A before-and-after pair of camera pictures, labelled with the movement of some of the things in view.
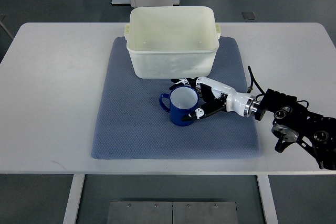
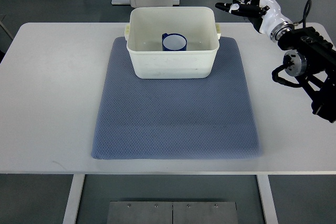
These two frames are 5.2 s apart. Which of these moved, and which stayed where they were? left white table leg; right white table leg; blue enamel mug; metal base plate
Moved: blue enamel mug
Stayed: left white table leg; metal base plate; right white table leg
